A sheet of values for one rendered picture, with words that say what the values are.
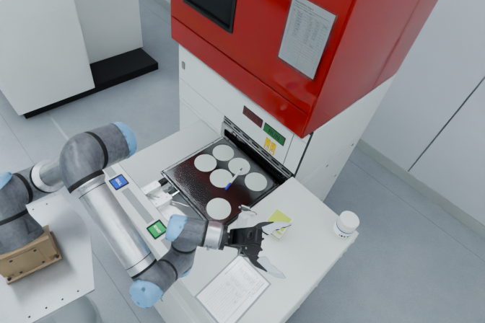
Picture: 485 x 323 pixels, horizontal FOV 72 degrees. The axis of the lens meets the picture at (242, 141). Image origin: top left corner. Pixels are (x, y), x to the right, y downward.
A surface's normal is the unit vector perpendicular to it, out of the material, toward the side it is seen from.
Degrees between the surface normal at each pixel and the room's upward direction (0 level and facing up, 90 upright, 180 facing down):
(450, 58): 90
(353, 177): 0
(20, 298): 0
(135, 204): 0
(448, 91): 90
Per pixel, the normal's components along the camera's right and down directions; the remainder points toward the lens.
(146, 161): 0.14, -0.67
